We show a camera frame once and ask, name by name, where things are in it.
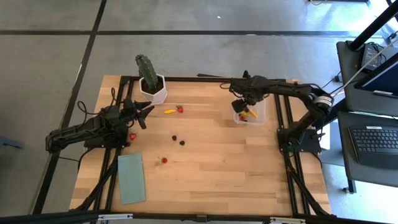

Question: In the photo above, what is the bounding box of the black rig pole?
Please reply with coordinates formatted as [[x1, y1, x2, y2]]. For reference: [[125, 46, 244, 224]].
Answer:
[[348, 0, 398, 52]]

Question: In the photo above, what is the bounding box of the green cactus plant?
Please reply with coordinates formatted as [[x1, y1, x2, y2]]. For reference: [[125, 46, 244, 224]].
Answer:
[[135, 54, 159, 91]]

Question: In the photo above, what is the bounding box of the black aluminium table frame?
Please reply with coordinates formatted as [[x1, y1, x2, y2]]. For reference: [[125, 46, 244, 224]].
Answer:
[[70, 74, 333, 218]]

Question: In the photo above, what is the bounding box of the black computer monitor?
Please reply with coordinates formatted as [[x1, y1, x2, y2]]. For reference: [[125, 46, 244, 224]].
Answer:
[[354, 52, 398, 99]]

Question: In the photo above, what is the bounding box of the pale green tupperware lid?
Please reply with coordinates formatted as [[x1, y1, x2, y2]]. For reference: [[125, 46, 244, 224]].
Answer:
[[117, 152, 147, 205]]

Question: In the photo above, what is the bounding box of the black rig crossbar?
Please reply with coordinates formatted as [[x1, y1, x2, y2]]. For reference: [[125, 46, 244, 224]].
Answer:
[[0, 210, 398, 224]]

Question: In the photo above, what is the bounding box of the dark grey keyboard desk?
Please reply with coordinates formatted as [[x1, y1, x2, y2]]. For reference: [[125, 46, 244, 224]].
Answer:
[[337, 111, 398, 189]]

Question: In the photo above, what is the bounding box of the white paper sheet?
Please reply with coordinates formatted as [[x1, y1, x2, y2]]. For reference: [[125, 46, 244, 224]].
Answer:
[[318, 130, 332, 152]]

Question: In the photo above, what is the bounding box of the grey furniture foot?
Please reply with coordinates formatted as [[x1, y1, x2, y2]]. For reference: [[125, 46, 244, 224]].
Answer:
[[0, 136, 25, 150]]

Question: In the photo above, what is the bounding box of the black computer keyboard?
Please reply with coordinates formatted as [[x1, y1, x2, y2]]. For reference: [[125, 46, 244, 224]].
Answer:
[[348, 126, 398, 170]]

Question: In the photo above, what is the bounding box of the clear plastic tupperware container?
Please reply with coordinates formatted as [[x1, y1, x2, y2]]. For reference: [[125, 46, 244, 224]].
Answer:
[[233, 98, 267, 126]]

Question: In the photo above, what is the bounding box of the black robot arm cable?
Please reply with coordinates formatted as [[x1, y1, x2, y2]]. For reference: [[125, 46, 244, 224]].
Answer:
[[76, 88, 118, 118]]

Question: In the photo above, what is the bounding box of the black power adapter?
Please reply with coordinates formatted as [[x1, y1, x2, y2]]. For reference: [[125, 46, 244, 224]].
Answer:
[[361, 43, 381, 72]]

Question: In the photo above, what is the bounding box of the dark grey monitor desk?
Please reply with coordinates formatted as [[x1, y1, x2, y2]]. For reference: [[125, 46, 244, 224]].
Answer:
[[336, 40, 398, 108]]

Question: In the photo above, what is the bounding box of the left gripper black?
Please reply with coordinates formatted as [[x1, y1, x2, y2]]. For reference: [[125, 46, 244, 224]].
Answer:
[[122, 98, 155, 131]]

